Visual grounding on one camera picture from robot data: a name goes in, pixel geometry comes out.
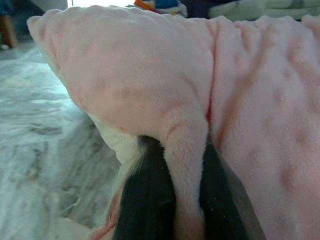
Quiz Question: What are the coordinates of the pink dotted plush pillow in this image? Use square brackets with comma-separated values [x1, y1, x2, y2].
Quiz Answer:
[26, 4, 320, 240]

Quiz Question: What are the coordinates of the dark purple sofa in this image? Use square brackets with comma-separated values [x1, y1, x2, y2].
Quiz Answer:
[179, 0, 320, 21]

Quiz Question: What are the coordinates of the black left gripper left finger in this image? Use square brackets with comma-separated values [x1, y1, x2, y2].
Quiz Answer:
[111, 135, 177, 240]

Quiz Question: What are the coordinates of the colourful clothes pile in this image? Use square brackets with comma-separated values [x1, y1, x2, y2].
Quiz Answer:
[124, 0, 188, 16]

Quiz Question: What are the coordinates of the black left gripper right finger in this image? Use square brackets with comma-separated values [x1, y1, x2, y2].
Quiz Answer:
[199, 141, 266, 240]

